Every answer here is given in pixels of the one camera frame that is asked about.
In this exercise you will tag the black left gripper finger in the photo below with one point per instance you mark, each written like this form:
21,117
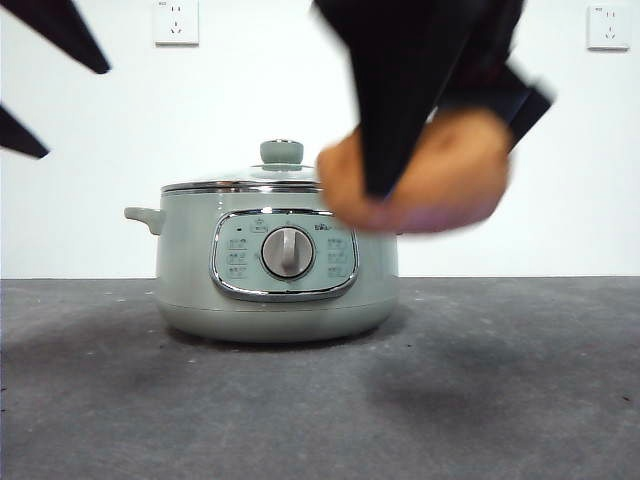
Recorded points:
17,135
55,30

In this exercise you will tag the brown potato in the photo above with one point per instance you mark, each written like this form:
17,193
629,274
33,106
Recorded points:
450,175

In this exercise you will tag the glass lid with green knob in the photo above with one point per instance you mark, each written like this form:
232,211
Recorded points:
282,152

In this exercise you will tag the white wall socket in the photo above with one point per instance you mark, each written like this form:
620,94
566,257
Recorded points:
608,27
176,22

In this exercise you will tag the pale green electric pot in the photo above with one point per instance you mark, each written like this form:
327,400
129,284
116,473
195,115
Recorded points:
190,260

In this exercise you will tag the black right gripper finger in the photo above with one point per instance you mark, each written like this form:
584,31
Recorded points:
400,75
530,105

